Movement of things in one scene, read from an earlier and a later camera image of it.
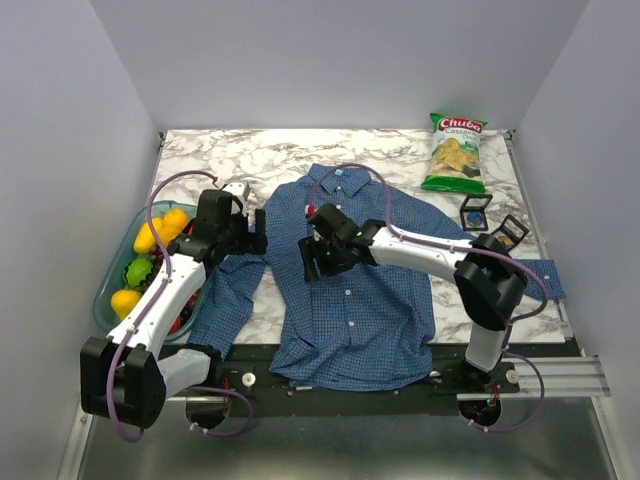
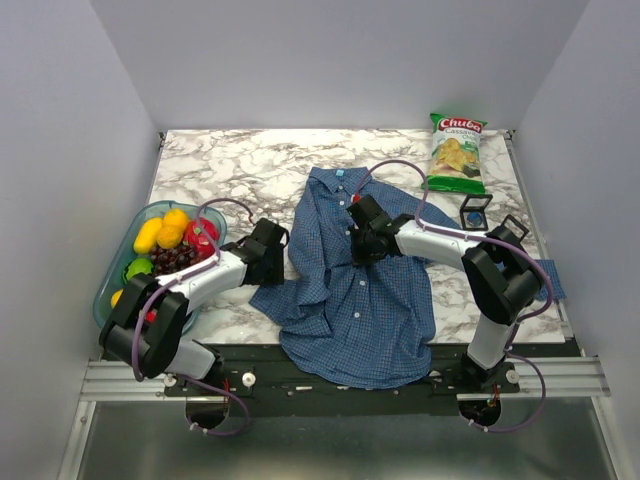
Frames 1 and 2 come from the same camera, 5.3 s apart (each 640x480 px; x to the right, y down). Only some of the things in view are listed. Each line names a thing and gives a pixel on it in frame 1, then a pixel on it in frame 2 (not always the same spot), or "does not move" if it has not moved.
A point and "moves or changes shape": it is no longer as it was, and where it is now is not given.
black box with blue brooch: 473,213 does not move
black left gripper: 256,241 → 278,273
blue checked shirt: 368,327 moves or changes shape
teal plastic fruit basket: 113,281 does not move
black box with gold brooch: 510,232 does not move
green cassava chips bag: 455,156 does not move
